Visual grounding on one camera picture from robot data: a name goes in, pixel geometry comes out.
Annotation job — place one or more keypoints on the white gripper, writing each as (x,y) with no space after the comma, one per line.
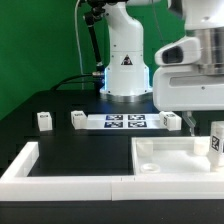
(183,88)

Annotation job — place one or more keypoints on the white square tabletop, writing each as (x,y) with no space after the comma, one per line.
(172,155)

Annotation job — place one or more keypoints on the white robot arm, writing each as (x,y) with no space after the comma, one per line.
(127,77)

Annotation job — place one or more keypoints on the white sheet with markers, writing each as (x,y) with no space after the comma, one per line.
(123,121)

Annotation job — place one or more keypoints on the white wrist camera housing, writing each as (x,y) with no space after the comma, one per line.
(186,50)

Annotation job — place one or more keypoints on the white U-shaped obstacle frame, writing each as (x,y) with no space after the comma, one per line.
(17,185)

